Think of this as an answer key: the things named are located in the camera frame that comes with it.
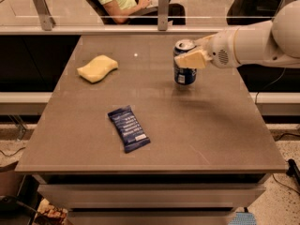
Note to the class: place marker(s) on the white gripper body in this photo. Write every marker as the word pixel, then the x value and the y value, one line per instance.
pixel 218 51

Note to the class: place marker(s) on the blue rxbar wrapper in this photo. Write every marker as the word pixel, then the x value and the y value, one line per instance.
pixel 129 129

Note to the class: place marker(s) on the person in green shirt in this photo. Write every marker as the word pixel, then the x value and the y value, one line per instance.
pixel 120 10

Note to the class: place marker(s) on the left metal partition bracket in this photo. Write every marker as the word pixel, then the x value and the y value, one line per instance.
pixel 47 21

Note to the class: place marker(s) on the black object right floor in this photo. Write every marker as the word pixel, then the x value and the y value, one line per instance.
pixel 293 171

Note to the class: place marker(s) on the snack bag on floor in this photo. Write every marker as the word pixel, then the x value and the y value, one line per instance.
pixel 49 214

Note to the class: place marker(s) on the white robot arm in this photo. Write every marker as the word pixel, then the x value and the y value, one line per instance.
pixel 274 44

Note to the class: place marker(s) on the black office chair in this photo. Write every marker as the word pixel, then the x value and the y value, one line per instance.
pixel 100 11

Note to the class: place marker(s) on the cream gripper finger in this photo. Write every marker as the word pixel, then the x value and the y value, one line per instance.
pixel 202 41
pixel 194 59

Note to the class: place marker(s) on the middle metal partition bracket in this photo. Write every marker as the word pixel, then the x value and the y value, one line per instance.
pixel 162 15

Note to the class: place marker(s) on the blue mesh object floor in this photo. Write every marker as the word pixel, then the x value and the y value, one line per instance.
pixel 243 219

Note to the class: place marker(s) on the yellow sponge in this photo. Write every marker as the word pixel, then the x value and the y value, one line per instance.
pixel 97 69

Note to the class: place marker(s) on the blue pepsi can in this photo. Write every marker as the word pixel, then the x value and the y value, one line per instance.
pixel 184 76

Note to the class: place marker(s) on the glass partition panel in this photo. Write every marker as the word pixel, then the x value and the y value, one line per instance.
pixel 79 13

